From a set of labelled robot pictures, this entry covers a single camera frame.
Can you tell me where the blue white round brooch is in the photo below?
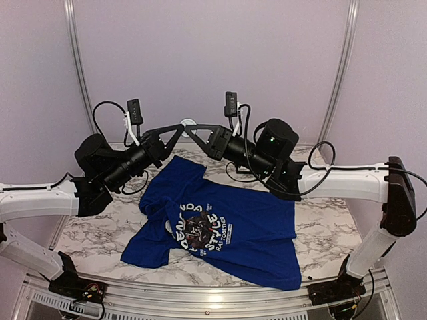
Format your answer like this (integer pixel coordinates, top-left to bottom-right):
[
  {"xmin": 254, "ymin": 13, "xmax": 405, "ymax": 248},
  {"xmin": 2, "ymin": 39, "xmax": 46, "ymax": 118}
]
[{"xmin": 180, "ymin": 118, "xmax": 197, "ymax": 127}]

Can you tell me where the blue printed t-shirt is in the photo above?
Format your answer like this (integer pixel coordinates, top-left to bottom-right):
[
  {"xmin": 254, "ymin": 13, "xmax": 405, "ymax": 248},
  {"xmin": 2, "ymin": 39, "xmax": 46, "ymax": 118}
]
[{"xmin": 121, "ymin": 156, "xmax": 302, "ymax": 291}]

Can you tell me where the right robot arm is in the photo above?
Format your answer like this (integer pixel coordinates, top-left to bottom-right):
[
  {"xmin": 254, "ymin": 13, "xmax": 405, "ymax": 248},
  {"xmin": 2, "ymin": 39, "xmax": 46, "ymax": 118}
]
[{"xmin": 185, "ymin": 119, "xmax": 417, "ymax": 299}]

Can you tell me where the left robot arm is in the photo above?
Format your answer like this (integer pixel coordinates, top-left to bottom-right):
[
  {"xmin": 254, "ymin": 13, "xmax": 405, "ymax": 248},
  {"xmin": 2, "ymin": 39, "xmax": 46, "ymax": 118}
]
[{"xmin": 1, "ymin": 124, "xmax": 184, "ymax": 297}]

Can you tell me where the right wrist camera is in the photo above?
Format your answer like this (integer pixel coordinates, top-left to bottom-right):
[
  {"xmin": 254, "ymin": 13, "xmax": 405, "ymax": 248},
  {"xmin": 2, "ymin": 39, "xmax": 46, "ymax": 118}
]
[{"xmin": 224, "ymin": 91, "xmax": 238, "ymax": 118}]

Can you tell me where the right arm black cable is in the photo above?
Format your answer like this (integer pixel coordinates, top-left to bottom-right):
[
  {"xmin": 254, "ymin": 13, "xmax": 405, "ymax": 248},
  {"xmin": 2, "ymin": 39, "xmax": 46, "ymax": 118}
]
[{"xmin": 225, "ymin": 103, "xmax": 427, "ymax": 223}]

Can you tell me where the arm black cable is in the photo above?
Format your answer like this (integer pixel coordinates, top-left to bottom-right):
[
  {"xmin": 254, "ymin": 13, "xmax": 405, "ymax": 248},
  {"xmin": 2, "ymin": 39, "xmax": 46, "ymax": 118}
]
[
  {"xmin": 225, "ymin": 103, "xmax": 427, "ymax": 223},
  {"xmin": 92, "ymin": 101, "xmax": 149, "ymax": 196}
]

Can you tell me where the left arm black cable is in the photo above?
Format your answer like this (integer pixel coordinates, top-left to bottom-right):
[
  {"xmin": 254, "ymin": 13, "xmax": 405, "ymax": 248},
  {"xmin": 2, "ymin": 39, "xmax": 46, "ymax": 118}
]
[{"xmin": 92, "ymin": 101, "xmax": 149, "ymax": 196}]

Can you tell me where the aluminium front rail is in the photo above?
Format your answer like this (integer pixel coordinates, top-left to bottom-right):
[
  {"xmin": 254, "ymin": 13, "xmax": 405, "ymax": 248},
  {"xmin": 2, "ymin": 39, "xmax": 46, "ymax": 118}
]
[{"xmin": 19, "ymin": 266, "xmax": 394, "ymax": 320}]

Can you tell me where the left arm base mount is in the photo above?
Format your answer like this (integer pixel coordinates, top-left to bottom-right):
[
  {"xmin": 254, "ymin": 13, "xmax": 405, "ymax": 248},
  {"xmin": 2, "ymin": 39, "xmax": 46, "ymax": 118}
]
[{"xmin": 48, "ymin": 251, "xmax": 107, "ymax": 304}]

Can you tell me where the left aluminium corner post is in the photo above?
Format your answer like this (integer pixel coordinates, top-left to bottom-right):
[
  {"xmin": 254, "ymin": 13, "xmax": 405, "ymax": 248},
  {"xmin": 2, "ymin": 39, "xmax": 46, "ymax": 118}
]
[{"xmin": 63, "ymin": 0, "xmax": 97, "ymax": 133}]

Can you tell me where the aluminium corner post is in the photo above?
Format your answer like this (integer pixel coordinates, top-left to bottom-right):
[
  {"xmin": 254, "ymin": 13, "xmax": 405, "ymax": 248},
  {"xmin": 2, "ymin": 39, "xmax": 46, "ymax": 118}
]
[
  {"xmin": 63, "ymin": 0, "xmax": 97, "ymax": 133},
  {"xmin": 318, "ymin": 0, "xmax": 360, "ymax": 142}
]

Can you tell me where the right aluminium corner post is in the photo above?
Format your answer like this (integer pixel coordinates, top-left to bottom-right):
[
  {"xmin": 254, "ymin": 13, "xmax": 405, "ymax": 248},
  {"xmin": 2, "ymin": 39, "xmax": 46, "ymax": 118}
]
[{"xmin": 318, "ymin": 0, "xmax": 360, "ymax": 142}]

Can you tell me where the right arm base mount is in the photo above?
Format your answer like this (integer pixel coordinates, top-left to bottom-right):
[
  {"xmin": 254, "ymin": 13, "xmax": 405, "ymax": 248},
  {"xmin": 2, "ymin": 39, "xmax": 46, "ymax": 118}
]
[{"xmin": 308, "ymin": 255, "xmax": 366, "ymax": 305}]

